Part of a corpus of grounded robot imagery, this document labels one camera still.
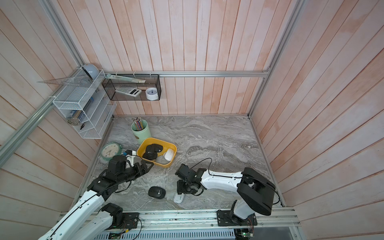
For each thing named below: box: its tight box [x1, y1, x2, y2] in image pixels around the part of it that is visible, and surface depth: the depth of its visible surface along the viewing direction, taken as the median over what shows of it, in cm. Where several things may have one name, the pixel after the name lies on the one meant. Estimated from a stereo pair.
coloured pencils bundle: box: [133, 116, 144, 131], surface depth 97 cm
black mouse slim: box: [145, 144, 155, 155], surface depth 97 cm
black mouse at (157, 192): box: [148, 186, 166, 199], surface depth 82 cm
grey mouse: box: [155, 156, 171, 165], surface depth 93 cm
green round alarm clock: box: [100, 142, 123, 161], surface depth 99 cm
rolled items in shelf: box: [66, 110, 89, 126], surface depth 78 cm
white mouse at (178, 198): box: [173, 192, 185, 204], surface depth 80 cm
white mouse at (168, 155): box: [163, 148, 174, 161], surface depth 93 cm
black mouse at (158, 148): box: [151, 143, 163, 153], surface depth 100 cm
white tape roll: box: [145, 87, 159, 101], surface depth 97 cm
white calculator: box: [115, 87, 142, 97], surface depth 100 cm
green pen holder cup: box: [130, 119, 152, 145], surface depth 97 cm
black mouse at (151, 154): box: [142, 150, 162, 160], surface depth 95 cm
